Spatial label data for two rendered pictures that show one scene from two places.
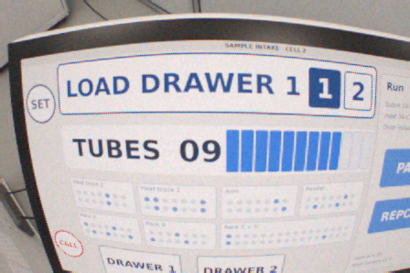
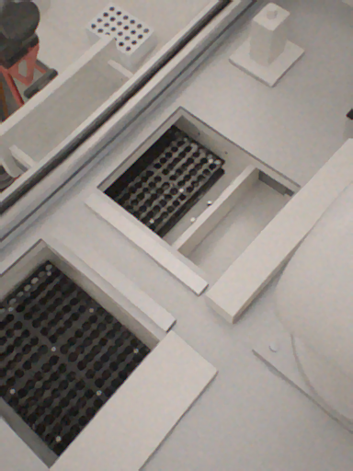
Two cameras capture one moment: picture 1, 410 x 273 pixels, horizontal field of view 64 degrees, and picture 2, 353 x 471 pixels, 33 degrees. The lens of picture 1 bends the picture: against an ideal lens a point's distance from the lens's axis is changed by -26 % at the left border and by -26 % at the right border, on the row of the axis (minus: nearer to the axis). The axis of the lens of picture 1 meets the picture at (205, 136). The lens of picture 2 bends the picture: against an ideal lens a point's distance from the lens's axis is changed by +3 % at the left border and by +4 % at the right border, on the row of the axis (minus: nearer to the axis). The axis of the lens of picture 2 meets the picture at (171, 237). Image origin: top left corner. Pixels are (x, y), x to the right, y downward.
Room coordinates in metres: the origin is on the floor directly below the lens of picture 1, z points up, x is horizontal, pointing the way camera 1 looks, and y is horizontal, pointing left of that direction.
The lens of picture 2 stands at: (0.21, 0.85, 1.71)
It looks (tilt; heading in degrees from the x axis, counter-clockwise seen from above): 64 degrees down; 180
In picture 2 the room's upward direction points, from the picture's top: 9 degrees counter-clockwise
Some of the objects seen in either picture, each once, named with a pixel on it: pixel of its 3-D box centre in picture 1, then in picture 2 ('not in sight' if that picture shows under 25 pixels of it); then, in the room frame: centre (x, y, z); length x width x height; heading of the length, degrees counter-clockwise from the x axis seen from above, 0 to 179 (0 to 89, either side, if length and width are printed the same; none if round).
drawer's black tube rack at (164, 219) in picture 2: not in sight; (142, 170); (-0.33, 0.82, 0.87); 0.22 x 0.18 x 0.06; 40
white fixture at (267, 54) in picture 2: not in sight; (268, 33); (-0.46, 1.05, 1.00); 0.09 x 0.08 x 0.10; 40
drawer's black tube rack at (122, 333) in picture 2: not in sight; (59, 354); (-0.04, 0.65, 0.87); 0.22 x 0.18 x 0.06; 40
